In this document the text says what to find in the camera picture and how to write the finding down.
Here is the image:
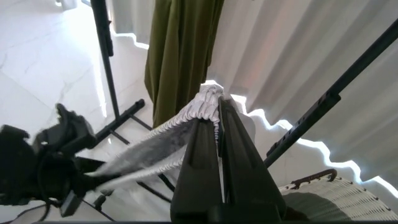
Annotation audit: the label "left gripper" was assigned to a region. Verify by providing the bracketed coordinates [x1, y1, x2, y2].
[37, 149, 109, 218]

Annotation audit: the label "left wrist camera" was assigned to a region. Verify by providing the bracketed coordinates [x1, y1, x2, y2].
[32, 103, 98, 153]

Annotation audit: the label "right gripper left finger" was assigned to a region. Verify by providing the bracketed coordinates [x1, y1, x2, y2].
[170, 118, 223, 223]

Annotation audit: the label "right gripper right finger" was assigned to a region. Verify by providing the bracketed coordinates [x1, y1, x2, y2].
[217, 98, 287, 223]

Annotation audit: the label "white curtain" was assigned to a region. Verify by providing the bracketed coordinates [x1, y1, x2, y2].
[107, 0, 398, 200]

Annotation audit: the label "black clothes rack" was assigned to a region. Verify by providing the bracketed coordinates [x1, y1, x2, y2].
[90, 0, 398, 203]

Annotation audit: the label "white laundry basket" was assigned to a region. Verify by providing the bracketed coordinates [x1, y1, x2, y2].
[278, 168, 398, 222]

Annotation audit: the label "pale grey shorts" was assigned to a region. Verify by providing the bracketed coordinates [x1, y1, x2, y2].
[85, 83, 256, 192]

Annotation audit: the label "green long-sleeved shirt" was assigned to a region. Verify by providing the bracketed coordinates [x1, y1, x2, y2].
[144, 0, 225, 128]

